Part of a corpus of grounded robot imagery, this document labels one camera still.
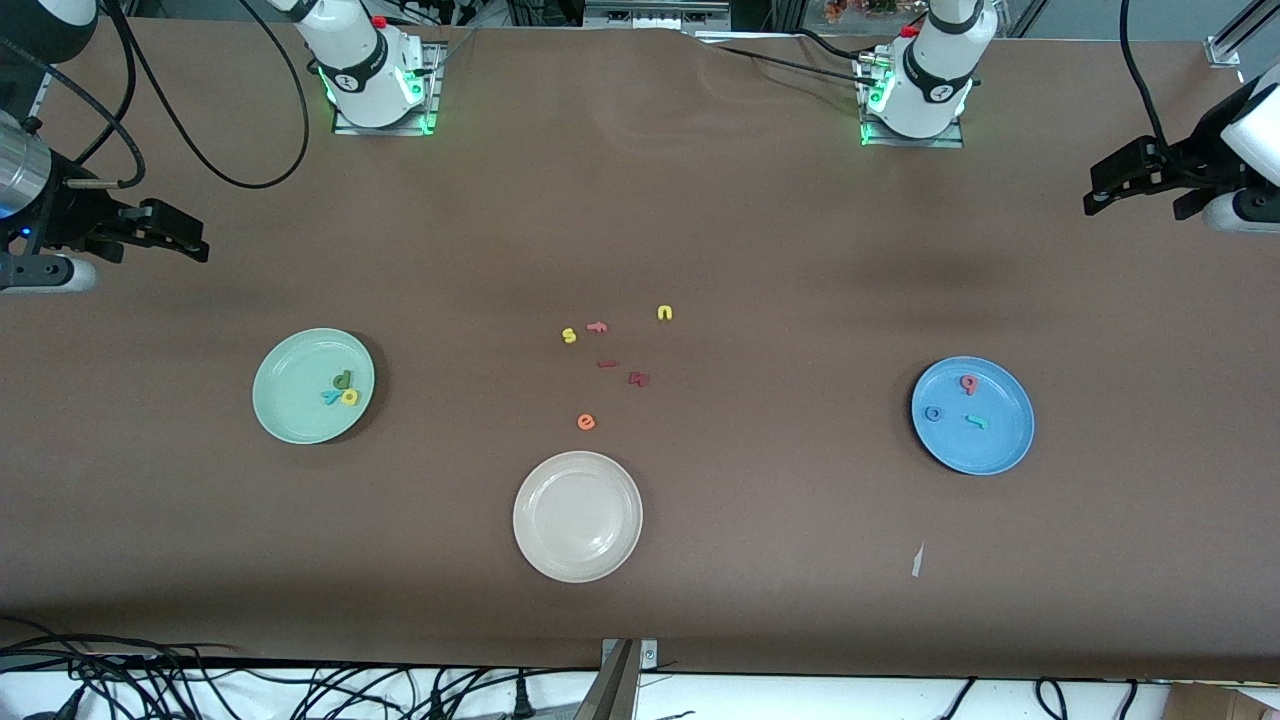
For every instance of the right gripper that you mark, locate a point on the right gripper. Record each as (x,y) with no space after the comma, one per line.
(72,217)

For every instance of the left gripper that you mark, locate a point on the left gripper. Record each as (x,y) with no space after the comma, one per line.
(1196,166)

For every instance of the green foam letter d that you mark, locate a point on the green foam letter d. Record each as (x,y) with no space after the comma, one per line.
(347,380)

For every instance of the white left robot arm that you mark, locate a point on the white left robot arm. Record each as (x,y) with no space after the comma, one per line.
(930,80)

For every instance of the light green plate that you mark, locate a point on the light green plate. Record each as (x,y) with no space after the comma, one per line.
(295,390)

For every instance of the blue plate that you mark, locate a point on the blue plate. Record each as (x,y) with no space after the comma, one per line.
(1000,445)

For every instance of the brown table cover sheet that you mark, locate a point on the brown table cover sheet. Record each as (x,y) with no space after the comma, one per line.
(700,200)

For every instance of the small white tape scrap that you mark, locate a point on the small white tape scrap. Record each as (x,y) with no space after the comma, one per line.
(917,562)

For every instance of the beige plate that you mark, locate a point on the beige plate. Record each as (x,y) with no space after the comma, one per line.
(577,520)

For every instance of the grey metal equipment box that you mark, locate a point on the grey metal equipment box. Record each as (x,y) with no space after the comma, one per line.
(655,12)

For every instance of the brown cardboard box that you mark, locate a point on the brown cardboard box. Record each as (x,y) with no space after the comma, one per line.
(1220,702)

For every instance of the aluminium frame rail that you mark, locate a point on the aluminium frame rail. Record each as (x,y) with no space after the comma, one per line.
(1228,48)
(35,100)

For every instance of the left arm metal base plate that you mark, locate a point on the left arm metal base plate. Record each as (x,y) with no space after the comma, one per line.
(950,140)

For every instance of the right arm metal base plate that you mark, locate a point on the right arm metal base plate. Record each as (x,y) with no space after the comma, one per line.
(432,90)

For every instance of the metal table edge bracket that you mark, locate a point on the metal table edge bracket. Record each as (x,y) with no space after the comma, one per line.
(612,690)

